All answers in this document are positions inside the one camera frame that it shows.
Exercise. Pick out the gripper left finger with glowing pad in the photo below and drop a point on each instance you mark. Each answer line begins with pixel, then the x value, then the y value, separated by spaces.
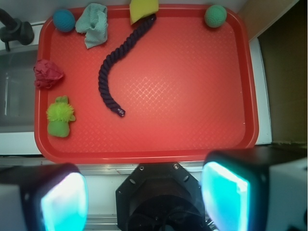
pixel 43 198

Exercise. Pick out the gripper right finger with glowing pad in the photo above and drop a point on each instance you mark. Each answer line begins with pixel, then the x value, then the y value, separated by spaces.
pixel 264 188

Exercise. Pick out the blue textured ball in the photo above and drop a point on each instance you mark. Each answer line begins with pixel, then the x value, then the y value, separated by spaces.
pixel 63 20

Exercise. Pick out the crumpled red paper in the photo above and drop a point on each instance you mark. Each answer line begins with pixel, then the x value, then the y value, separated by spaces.
pixel 47 74

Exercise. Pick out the green textured ball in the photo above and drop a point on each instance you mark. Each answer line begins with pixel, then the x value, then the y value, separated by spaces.
pixel 215 16

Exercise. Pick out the metal sink basin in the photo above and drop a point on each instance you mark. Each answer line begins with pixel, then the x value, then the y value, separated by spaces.
pixel 17 90

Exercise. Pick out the yellow sponge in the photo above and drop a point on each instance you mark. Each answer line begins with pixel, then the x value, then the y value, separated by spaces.
pixel 142 8

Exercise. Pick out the red plastic tray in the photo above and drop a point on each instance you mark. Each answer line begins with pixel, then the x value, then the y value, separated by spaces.
pixel 186 89

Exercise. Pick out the light teal cloth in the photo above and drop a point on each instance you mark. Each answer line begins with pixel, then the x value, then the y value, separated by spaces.
pixel 93 23

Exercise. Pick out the black faucet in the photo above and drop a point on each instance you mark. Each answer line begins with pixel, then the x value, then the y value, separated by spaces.
pixel 15 30

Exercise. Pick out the black octagonal mount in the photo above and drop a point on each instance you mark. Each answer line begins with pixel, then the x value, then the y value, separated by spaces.
pixel 160 197

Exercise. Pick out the lime green plush toy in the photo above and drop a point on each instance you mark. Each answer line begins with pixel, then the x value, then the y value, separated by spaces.
pixel 59 115

